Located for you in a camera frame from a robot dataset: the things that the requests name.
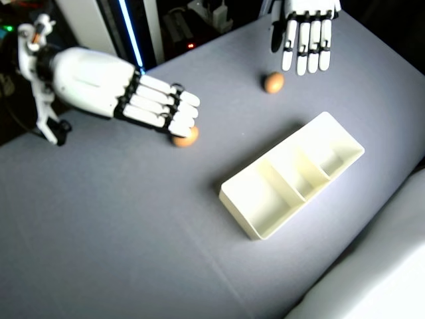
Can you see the blue light strip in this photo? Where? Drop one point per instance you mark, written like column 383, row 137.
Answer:
column 131, row 36

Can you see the white upright panel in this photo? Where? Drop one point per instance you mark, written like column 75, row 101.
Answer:
column 86, row 23

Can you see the black device with red light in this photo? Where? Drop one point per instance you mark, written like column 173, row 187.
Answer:
column 186, row 36

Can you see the grey table cloth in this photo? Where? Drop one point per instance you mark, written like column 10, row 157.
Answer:
column 133, row 216

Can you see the white three-well tray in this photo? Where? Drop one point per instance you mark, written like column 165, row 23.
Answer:
column 285, row 186

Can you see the white smooth cover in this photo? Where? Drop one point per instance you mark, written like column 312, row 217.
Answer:
column 375, row 266

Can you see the white power adapter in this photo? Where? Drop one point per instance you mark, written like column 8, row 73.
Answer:
column 221, row 15

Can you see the brown egg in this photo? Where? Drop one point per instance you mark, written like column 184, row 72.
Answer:
column 186, row 139
column 274, row 83

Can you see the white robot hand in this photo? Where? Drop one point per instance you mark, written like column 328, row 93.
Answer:
column 307, row 40
column 89, row 79

